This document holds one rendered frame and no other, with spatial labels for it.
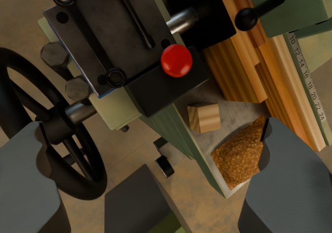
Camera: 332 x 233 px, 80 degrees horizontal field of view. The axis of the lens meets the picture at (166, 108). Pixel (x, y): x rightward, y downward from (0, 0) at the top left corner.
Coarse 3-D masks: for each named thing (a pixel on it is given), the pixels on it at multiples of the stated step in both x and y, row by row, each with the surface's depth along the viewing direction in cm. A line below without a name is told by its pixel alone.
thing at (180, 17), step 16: (176, 0) 27; (192, 0) 24; (208, 0) 22; (176, 16) 24; (192, 16) 25; (208, 16) 23; (224, 16) 22; (192, 32) 28; (208, 32) 25; (224, 32) 23
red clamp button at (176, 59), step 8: (168, 48) 18; (176, 48) 18; (184, 48) 18; (168, 56) 18; (176, 56) 18; (184, 56) 18; (168, 64) 18; (176, 64) 18; (184, 64) 18; (168, 72) 18; (176, 72) 18; (184, 72) 19
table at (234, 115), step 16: (208, 80) 33; (192, 96) 32; (208, 96) 33; (176, 112) 32; (224, 112) 34; (240, 112) 35; (256, 112) 36; (224, 128) 35; (240, 128) 36; (192, 144) 35; (208, 144) 34; (208, 160) 34; (208, 176) 38; (224, 192) 36
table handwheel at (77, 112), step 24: (0, 48) 28; (0, 72) 23; (24, 72) 36; (0, 96) 21; (24, 96) 28; (48, 96) 44; (0, 120) 21; (24, 120) 22; (48, 120) 32; (72, 120) 34; (72, 144) 34; (72, 168) 25; (96, 168) 40; (72, 192) 25; (96, 192) 30
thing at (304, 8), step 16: (256, 0) 22; (288, 0) 19; (304, 0) 18; (320, 0) 17; (272, 16) 21; (288, 16) 20; (304, 16) 19; (320, 16) 18; (272, 32) 22; (288, 32) 21
